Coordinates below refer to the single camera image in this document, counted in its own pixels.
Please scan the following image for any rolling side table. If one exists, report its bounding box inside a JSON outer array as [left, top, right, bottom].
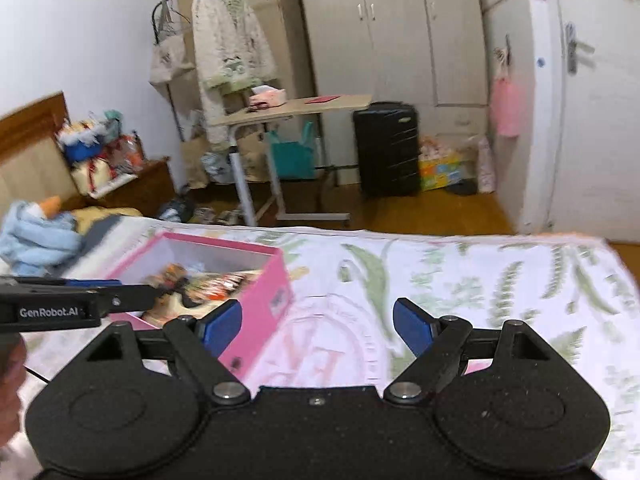
[[207, 94, 374, 227]]

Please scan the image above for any person's left hand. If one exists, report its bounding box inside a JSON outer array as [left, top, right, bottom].
[[0, 342, 26, 446]]

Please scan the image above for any white and pink bag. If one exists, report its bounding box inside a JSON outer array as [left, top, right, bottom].
[[476, 137, 497, 196]]

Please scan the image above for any beige snack bag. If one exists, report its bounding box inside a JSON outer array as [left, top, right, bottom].
[[141, 292, 201, 330]]

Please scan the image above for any pink cardboard box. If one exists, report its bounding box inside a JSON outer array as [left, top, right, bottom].
[[106, 231, 294, 380]]

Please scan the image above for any white door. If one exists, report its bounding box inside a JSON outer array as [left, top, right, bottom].
[[520, 0, 640, 247]]

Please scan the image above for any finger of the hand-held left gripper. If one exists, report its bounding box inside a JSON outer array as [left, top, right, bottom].
[[0, 275, 124, 291], [97, 285, 165, 319]]

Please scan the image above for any pink tissue box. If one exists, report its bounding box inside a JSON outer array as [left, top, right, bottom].
[[250, 86, 289, 109]]

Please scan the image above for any blue and white plush bag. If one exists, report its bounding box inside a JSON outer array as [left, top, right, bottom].
[[57, 120, 109, 164]]

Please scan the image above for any wooden headboard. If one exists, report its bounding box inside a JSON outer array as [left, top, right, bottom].
[[0, 92, 82, 211]]

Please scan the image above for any white tote bag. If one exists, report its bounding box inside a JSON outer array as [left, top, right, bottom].
[[150, 35, 194, 87]]

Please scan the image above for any cream gift box red ribbon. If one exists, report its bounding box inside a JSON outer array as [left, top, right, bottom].
[[70, 157, 114, 197]]

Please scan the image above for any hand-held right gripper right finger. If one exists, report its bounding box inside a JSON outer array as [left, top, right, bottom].
[[384, 298, 551, 407]]

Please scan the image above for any metal door handle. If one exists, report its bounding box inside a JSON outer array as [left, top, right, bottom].
[[564, 22, 597, 77]]

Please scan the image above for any teal bag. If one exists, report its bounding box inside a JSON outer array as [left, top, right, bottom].
[[267, 122, 319, 182]]

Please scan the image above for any orange drink bottle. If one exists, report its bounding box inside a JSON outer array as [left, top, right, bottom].
[[125, 132, 147, 169]]

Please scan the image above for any white goose plush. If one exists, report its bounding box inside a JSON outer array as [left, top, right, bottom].
[[27, 197, 64, 219]]

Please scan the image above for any brown paper bag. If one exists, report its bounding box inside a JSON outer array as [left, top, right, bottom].
[[180, 135, 212, 189]]

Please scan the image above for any white printed plastic bag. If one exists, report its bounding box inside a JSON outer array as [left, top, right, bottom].
[[200, 152, 237, 184]]

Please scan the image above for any black suitcase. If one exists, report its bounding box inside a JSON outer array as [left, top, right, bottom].
[[352, 102, 422, 199]]

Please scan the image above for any wooden nightstand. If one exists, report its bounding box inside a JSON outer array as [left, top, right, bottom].
[[87, 160, 177, 212]]

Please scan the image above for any colourful cardboard box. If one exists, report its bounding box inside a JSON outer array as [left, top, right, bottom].
[[419, 135, 477, 192]]

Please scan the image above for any pair of shoes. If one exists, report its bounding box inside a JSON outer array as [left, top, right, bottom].
[[192, 207, 247, 227]]

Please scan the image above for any black clothes rack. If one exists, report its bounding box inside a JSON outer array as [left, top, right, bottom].
[[151, 0, 267, 171]]

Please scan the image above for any white wardrobe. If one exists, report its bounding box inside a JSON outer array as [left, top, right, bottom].
[[295, 0, 489, 187]]

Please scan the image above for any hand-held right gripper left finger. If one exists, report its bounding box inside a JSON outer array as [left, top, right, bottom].
[[86, 299, 251, 407]]

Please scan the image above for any large black biscuit packet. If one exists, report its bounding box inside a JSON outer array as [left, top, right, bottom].
[[177, 287, 238, 312]]

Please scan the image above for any light blue fleece blanket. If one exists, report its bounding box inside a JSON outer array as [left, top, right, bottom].
[[0, 200, 84, 277]]

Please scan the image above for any white fluffy cardigan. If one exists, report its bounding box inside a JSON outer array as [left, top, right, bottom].
[[191, 0, 279, 149]]

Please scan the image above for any pink hanging bag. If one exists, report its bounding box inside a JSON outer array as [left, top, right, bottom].
[[491, 72, 524, 139]]

